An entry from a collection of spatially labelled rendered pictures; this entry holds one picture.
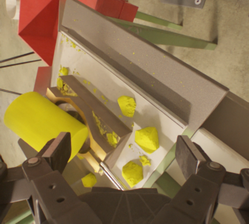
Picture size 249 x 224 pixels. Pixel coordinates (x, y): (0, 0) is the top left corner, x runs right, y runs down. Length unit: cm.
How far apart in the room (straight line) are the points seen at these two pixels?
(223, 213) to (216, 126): 10
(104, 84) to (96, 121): 6
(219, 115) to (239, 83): 96
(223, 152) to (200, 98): 6
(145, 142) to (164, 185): 6
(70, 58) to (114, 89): 12
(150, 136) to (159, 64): 9
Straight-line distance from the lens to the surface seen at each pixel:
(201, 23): 127
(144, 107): 25
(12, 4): 268
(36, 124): 27
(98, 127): 28
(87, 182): 38
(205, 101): 21
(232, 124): 26
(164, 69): 23
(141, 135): 24
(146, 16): 93
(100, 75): 29
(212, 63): 123
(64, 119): 27
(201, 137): 22
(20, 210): 38
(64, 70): 36
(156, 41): 57
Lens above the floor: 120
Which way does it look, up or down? 48 degrees down
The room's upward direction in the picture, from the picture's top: 106 degrees counter-clockwise
